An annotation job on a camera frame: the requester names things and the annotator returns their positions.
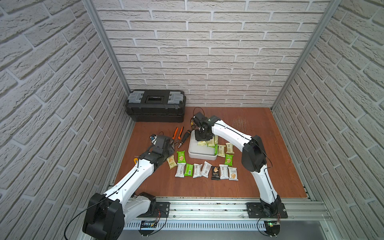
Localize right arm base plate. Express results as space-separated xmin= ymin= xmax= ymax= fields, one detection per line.
xmin=246 ymin=202 xmax=288 ymax=219

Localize left controller board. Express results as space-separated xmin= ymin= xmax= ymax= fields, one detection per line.
xmin=139 ymin=220 xmax=159 ymax=237

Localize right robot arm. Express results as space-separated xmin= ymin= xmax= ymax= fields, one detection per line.
xmin=191 ymin=112 xmax=282 ymax=218

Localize black toolbox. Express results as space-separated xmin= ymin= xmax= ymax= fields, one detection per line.
xmin=126 ymin=90 xmax=186 ymax=123

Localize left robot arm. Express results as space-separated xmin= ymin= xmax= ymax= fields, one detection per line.
xmin=82 ymin=135 xmax=175 ymax=240

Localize pale yellow cookie packet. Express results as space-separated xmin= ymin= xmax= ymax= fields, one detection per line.
xmin=226 ymin=143 xmax=235 ymax=154
xmin=167 ymin=155 xmax=177 ymax=170
xmin=198 ymin=137 xmax=216 ymax=148
xmin=217 ymin=145 xmax=226 ymax=158

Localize grey storage box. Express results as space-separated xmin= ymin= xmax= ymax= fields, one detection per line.
xmin=188 ymin=130 xmax=217 ymax=161

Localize controller board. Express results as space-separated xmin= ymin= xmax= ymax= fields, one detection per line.
xmin=139 ymin=220 xmax=159 ymax=237
xmin=264 ymin=221 xmax=281 ymax=237

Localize orange handled groove pliers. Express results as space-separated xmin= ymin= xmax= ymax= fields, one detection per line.
xmin=172 ymin=127 xmax=184 ymax=149

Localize aluminium frame post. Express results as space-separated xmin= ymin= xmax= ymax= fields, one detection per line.
xmin=271 ymin=0 xmax=342 ymax=112
xmin=83 ymin=0 xmax=131 ymax=96

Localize left aluminium frame post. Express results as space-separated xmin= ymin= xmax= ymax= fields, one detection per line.
xmin=83 ymin=0 xmax=131 ymax=96

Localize aluminium front rail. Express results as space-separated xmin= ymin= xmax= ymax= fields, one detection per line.
xmin=122 ymin=196 xmax=334 ymax=223

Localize black cookie packet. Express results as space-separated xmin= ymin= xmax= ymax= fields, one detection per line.
xmin=211 ymin=166 xmax=220 ymax=181

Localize right controller board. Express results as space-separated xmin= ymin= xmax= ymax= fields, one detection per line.
xmin=264 ymin=221 xmax=281 ymax=237

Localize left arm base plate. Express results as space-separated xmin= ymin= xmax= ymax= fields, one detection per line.
xmin=144 ymin=202 xmax=171 ymax=218

